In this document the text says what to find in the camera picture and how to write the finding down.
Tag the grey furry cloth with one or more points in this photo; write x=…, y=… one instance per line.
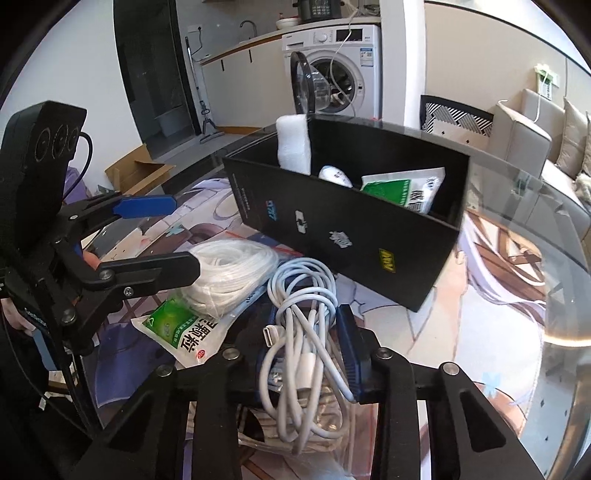
x=584, y=191

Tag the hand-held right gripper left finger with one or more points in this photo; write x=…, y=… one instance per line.
x=249, y=369

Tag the black cardboard box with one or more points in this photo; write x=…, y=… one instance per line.
x=346, y=230

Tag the white base cabinet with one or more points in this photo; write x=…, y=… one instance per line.
x=249, y=83

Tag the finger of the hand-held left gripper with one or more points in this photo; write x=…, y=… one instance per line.
x=143, y=205
x=152, y=272

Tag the wall power outlet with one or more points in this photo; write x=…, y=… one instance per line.
x=545, y=76

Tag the green and white packet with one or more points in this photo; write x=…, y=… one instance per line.
x=401, y=189
x=184, y=337

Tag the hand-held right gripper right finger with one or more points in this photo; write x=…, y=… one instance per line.
x=353, y=355

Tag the beige sofa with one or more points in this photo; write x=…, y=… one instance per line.
x=521, y=134

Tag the white plush toy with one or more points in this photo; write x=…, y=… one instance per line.
x=334, y=174

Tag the white washing machine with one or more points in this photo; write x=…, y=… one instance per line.
x=355, y=69

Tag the printed table mat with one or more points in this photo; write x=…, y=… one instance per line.
x=461, y=346

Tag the grey mop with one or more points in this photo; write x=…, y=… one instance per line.
x=207, y=124

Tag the brown cardboard box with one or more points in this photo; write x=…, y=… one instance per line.
x=138, y=170

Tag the chair with patterned back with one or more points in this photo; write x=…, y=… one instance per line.
x=455, y=117

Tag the black faucet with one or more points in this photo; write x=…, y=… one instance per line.
x=249, y=25

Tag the beige cushion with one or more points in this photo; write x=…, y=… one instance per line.
x=572, y=138

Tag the white foam sheet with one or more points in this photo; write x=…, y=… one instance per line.
x=293, y=143

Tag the person's left hand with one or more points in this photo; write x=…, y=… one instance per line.
x=16, y=316

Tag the dark glass door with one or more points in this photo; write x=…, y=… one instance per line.
x=152, y=78

